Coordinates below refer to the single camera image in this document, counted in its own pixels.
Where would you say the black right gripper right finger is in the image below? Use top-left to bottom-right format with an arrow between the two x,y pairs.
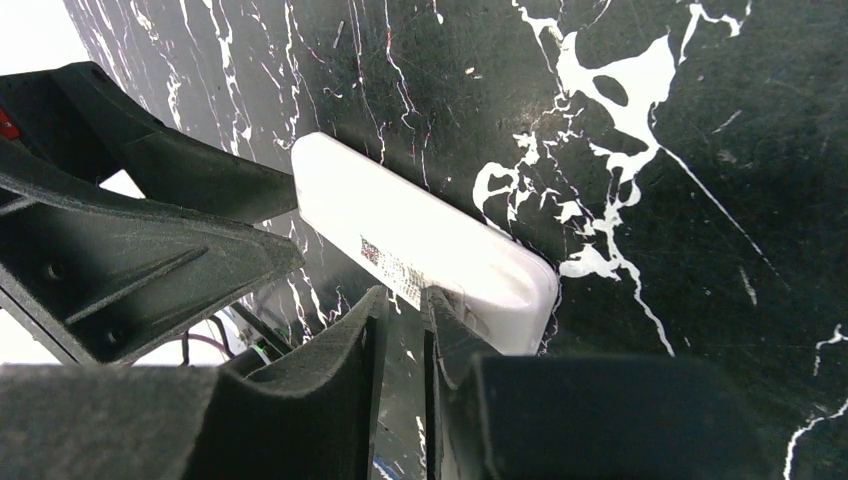
421,286 -> 772,479

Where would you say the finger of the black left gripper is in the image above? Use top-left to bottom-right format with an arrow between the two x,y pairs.
1,142 -> 304,364
1,61 -> 298,224

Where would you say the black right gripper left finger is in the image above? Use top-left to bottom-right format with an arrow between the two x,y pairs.
1,286 -> 388,479

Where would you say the small white buttoned remote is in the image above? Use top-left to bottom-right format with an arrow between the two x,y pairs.
291,132 -> 559,355

